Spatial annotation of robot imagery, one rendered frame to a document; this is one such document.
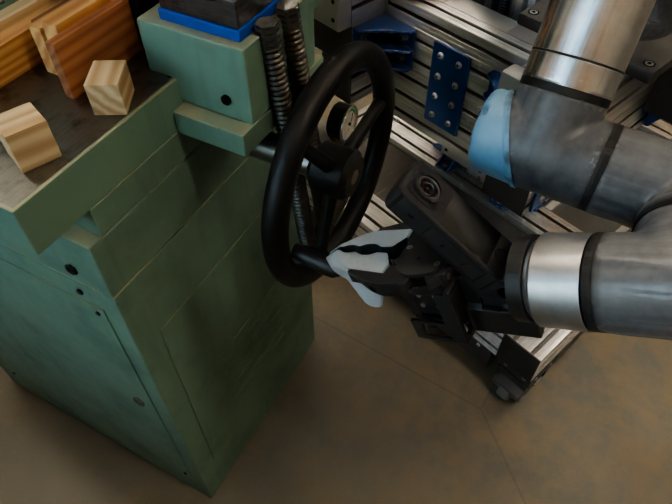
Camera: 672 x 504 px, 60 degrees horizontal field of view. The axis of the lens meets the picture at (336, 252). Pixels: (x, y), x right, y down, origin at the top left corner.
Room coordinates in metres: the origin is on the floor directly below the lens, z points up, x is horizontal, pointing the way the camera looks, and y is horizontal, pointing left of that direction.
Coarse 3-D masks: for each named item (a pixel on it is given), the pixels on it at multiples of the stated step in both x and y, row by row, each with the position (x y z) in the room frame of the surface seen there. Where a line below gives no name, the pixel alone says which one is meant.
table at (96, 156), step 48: (0, 96) 0.53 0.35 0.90; (48, 96) 0.53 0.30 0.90; (144, 96) 0.53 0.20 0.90; (0, 144) 0.45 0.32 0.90; (96, 144) 0.45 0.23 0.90; (144, 144) 0.50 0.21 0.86; (240, 144) 0.50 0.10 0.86; (0, 192) 0.38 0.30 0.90; (48, 192) 0.39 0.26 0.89; (96, 192) 0.43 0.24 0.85; (48, 240) 0.37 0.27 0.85
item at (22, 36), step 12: (60, 0) 0.65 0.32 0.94; (36, 12) 0.63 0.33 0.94; (24, 24) 0.60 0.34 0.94; (0, 36) 0.58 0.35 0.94; (12, 36) 0.58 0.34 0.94; (24, 36) 0.58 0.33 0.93; (0, 48) 0.56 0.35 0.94; (12, 48) 0.57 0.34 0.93; (24, 48) 0.58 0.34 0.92; (36, 48) 0.59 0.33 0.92; (0, 60) 0.55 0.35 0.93; (12, 60) 0.56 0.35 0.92; (24, 60) 0.57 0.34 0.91; (36, 60) 0.59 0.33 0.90; (0, 72) 0.55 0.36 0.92; (12, 72) 0.56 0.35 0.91; (24, 72) 0.57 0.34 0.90; (0, 84) 0.54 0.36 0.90
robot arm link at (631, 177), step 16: (624, 128) 0.38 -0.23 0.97; (624, 144) 0.36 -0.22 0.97; (640, 144) 0.36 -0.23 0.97; (656, 144) 0.36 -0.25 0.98; (624, 160) 0.34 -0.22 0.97; (640, 160) 0.34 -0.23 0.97; (656, 160) 0.34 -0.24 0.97; (608, 176) 0.34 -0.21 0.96; (624, 176) 0.34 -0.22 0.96; (640, 176) 0.33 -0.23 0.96; (656, 176) 0.33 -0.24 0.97; (608, 192) 0.33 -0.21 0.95; (624, 192) 0.33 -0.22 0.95; (640, 192) 0.32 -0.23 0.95; (656, 192) 0.32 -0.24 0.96; (592, 208) 0.34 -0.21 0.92; (608, 208) 0.33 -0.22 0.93; (624, 208) 0.32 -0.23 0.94; (640, 208) 0.32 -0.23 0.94; (656, 208) 0.31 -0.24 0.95; (624, 224) 0.33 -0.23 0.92
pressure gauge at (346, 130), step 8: (336, 104) 0.80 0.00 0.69; (344, 104) 0.81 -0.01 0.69; (336, 112) 0.79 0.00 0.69; (344, 112) 0.79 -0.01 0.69; (352, 112) 0.80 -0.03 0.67; (328, 120) 0.78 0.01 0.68; (336, 120) 0.78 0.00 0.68; (344, 120) 0.77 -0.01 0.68; (352, 120) 0.81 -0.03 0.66; (328, 128) 0.78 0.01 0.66; (336, 128) 0.77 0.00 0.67; (344, 128) 0.78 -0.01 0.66; (352, 128) 0.81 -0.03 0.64; (336, 136) 0.77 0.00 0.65; (344, 136) 0.78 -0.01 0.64
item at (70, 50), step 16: (112, 0) 0.61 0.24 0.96; (128, 0) 0.61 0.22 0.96; (96, 16) 0.57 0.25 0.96; (112, 16) 0.59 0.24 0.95; (128, 16) 0.61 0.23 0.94; (64, 32) 0.54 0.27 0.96; (80, 32) 0.55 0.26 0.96; (96, 32) 0.57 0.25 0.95; (112, 32) 0.58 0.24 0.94; (128, 32) 0.60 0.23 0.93; (48, 48) 0.52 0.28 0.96; (64, 48) 0.53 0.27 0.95; (80, 48) 0.54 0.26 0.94; (96, 48) 0.56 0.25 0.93; (112, 48) 0.58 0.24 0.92; (128, 48) 0.60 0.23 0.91; (64, 64) 0.52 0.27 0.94; (80, 64) 0.54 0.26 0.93; (64, 80) 0.52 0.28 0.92; (80, 80) 0.53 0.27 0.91
